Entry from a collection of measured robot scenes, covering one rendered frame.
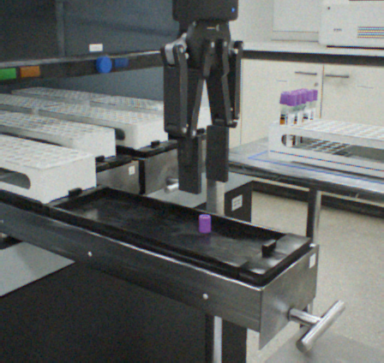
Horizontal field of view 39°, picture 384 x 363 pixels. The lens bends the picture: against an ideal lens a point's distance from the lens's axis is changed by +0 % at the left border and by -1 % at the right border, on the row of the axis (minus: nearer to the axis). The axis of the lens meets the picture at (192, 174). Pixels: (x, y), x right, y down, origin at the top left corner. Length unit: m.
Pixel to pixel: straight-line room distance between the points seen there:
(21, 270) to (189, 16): 0.47
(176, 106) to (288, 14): 3.26
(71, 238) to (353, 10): 2.44
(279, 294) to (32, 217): 0.36
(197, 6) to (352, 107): 2.43
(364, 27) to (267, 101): 0.69
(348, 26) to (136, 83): 1.77
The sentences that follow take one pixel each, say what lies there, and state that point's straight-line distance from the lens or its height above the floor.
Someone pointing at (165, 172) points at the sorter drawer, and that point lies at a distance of 1.06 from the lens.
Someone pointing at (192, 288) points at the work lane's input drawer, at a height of 0.78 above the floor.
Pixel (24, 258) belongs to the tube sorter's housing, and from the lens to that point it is 0.86.
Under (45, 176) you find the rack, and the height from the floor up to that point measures 0.85.
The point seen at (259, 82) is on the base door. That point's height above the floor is 0.69.
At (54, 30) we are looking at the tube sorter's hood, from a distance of 0.94.
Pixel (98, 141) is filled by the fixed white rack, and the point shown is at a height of 0.85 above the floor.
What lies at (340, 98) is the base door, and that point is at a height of 0.64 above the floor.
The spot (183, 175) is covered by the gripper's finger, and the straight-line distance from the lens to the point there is 0.64.
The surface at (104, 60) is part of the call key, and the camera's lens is 0.98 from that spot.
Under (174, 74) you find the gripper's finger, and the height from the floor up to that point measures 1.00.
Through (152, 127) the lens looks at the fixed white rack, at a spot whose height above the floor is 0.85.
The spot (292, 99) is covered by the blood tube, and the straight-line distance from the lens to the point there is 0.93.
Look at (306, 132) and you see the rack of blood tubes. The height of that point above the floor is 0.88.
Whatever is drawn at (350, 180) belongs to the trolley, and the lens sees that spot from 0.86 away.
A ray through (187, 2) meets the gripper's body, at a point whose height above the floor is 1.08.
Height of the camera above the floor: 1.06
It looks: 16 degrees down
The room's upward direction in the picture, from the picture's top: straight up
